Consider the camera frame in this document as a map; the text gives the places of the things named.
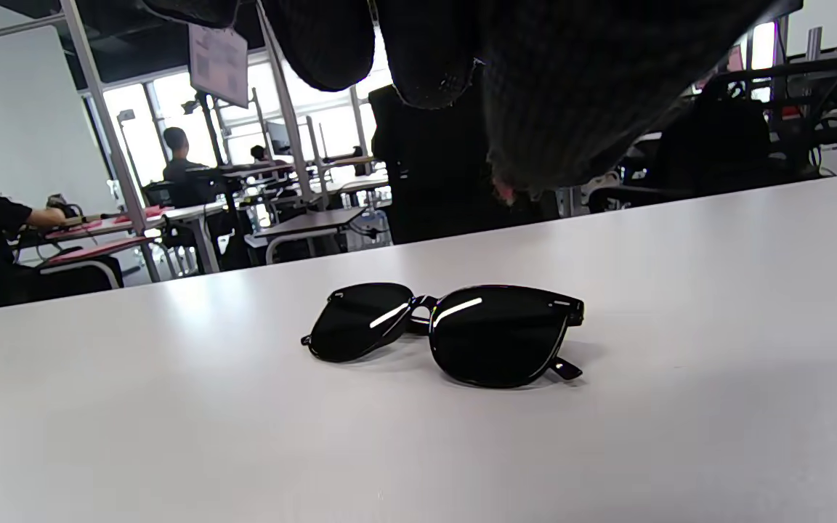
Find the person's left hand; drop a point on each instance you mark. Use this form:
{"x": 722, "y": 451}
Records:
{"x": 578, "y": 87}

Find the black sunglasses gold metal bridge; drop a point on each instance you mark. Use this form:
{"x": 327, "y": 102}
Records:
{"x": 491, "y": 334}

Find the red-edged desk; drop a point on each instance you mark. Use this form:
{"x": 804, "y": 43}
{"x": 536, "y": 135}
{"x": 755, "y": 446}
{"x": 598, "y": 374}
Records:
{"x": 99, "y": 250}

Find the grey office desk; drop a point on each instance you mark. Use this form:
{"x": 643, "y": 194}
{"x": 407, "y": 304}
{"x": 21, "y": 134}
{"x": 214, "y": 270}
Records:
{"x": 309, "y": 221}

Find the metal equipment rack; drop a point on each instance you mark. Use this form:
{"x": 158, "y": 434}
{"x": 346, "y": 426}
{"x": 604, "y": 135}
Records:
{"x": 825, "y": 102}

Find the grey metal frame post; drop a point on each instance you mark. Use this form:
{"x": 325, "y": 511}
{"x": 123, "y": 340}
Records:
{"x": 110, "y": 145}
{"x": 284, "y": 109}

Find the pink-screen monitor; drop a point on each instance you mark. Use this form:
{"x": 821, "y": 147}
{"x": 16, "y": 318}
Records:
{"x": 219, "y": 62}

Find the white partition panel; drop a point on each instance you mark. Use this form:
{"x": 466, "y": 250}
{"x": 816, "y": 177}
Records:
{"x": 26, "y": 123}

